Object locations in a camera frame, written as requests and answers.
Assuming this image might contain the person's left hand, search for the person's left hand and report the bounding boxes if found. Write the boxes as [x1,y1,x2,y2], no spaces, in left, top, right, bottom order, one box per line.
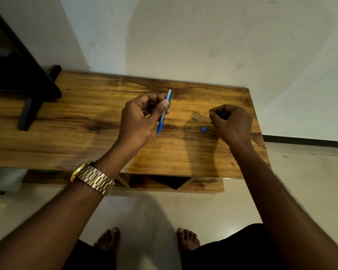
[117,92,170,151]

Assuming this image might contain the person's right hand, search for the person's right hand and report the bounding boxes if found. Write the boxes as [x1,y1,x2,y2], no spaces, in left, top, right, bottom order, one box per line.
[208,104,254,149]

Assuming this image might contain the blue pen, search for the blue pen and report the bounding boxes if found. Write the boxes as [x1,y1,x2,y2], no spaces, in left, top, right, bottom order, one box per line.
[156,89,172,138]

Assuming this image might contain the person's left forearm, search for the person's left forearm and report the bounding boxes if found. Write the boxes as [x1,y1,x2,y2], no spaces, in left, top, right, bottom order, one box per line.
[0,139,143,270]

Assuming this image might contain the person's right forearm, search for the person's right forearm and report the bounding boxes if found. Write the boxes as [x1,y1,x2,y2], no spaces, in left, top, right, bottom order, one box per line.
[229,143,338,270]

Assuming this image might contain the wooden table lower shelf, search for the wooden table lower shelf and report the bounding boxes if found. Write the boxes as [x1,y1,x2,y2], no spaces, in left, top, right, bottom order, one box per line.
[23,169,225,194]

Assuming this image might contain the gold metal wristwatch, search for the gold metal wristwatch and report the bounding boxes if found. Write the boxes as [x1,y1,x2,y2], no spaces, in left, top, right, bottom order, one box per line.
[70,160,115,197]

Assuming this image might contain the person's right foot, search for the person's right foot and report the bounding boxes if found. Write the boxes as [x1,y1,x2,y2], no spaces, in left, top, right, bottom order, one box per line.
[176,228,201,260]

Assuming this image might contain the person's foot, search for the person's foot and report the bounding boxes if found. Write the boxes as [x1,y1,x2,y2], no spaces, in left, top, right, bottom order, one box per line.
[93,227,121,258]
[176,228,201,260]

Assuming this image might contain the black shorts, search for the black shorts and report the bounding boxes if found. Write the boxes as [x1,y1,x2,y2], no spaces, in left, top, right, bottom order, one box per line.
[61,223,288,270]

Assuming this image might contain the person's left foot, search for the person's left foot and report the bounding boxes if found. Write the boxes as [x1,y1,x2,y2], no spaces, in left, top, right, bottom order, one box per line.
[93,227,121,258]

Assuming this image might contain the black television with stand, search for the black television with stand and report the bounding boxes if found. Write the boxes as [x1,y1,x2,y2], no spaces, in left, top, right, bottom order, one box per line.
[0,0,63,131]

